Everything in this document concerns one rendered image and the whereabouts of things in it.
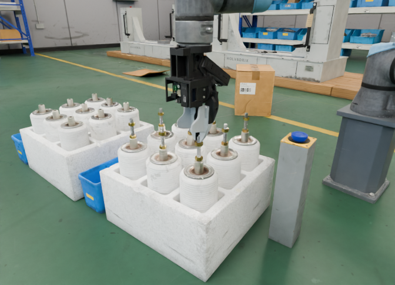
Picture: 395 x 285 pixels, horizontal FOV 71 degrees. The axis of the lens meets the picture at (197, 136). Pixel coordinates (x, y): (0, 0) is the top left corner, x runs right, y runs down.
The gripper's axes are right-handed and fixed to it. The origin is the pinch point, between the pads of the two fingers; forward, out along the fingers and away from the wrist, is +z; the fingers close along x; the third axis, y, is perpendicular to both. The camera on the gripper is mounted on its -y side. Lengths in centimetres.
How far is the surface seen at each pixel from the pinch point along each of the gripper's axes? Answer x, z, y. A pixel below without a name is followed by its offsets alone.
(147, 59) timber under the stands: -306, 29, -227
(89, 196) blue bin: -39, 30, 11
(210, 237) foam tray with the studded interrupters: 8.2, 21.9, 5.5
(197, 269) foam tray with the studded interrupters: 5.9, 31.8, 7.6
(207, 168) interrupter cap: 1.0, 9.3, -1.8
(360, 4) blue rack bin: -90, -50, -482
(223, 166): 1.6, 10.9, -7.4
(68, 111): -76, 11, -2
